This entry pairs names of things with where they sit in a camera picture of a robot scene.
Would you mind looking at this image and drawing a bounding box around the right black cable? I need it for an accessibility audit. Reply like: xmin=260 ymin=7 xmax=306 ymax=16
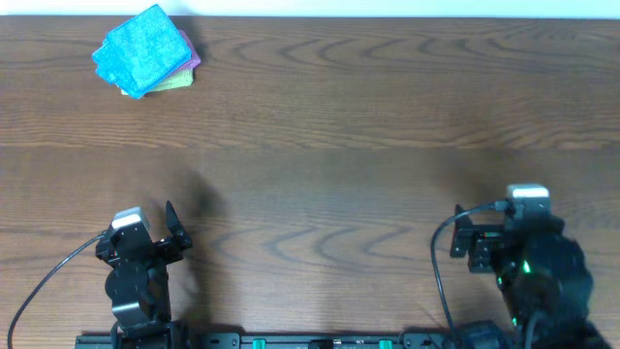
xmin=429 ymin=201 xmax=514 ymax=349

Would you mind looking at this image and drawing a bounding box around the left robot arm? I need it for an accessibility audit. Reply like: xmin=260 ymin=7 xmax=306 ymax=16
xmin=96 ymin=202 xmax=193 ymax=332

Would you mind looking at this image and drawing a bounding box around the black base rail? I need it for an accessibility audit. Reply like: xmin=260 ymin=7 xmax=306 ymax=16
xmin=74 ymin=333 xmax=456 ymax=349

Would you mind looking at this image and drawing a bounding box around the black cable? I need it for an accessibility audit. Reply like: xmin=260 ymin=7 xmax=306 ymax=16
xmin=6 ymin=232 xmax=108 ymax=349
xmin=429 ymin=201 xmax=514 ymax=349

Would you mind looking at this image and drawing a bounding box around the folded green cloth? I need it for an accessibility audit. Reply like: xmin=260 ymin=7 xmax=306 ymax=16
xmin=121 ymin=69 xmax=194 ymax=96

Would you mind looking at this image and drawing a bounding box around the blue microfiber cloth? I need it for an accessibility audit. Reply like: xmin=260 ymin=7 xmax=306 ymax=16
xmin=92 ymin=5 xmax=192 ymax=99

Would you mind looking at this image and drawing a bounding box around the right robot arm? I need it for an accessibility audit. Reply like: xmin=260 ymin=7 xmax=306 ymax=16
xmin=449 ymin=201 xmax=609 ymax=348

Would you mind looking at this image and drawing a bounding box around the folded purple cloth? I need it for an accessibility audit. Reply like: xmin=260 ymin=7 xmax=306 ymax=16
xmin=176 ymin=30 xmax=202 ymax=73

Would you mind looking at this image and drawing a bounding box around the left black cable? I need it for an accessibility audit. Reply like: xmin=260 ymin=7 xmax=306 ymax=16
xmin=6 ymin=232 xmax=108 ymax=349

